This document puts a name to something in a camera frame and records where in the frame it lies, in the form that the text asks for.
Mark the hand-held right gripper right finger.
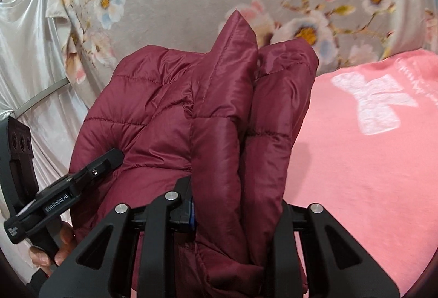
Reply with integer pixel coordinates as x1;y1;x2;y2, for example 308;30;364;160
270;201;400;298

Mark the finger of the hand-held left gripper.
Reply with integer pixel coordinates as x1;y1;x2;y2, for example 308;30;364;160
73;148;126;190

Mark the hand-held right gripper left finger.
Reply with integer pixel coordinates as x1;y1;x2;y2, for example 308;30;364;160
39;177;197;298

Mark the maroon puffer jacket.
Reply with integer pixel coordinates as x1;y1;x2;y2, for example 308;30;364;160
68;9;320;298

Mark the person's left hand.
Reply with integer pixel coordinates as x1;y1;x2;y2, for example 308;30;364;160
29;221;78;277

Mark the pink blanket with white print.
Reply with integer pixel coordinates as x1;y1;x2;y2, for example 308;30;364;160
130;48;438;298

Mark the metal bar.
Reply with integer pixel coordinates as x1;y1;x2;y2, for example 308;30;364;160
14;77;69;115

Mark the white satin cloth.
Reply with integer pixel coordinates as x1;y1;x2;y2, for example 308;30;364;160
0;0;93;227

